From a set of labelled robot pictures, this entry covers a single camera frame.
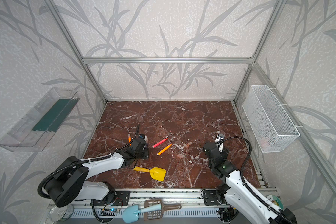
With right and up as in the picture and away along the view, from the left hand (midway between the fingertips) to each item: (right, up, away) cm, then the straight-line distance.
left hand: (150, 146), depth 91 cm
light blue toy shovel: (-6, -29, -21) cm, 36 cm away
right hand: (+40, +6, -8) cm, 42 cm away
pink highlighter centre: (+6, +1, +5) cm, 7 cm away
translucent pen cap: (+26, +1, +4) cm, 26 cm away
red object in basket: (+64, +6, -17) cm, 66 cm away
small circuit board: (-18, -30, -19) cm, 39 cm away
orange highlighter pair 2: (+10, -2, +2) cm, 10 cm away
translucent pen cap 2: (+20, -6, -2) cm, 21 cm away
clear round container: (-37, -26, -26) cm, 52 cm away
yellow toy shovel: (+6, -13, -10) cm, 18 cm away
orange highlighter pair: (-16, +5, +6) cm, 18 cm away
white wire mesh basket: (+60, +16, -30) cm, 69 cm away
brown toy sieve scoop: (+8, -29, -21) cm, 37 cm away
